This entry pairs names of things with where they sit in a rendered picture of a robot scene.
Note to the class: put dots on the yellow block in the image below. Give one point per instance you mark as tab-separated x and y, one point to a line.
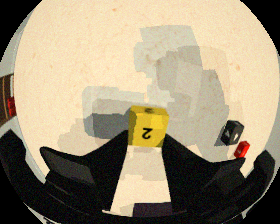
147	127

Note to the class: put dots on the small red block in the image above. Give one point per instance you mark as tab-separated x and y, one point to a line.
241	149

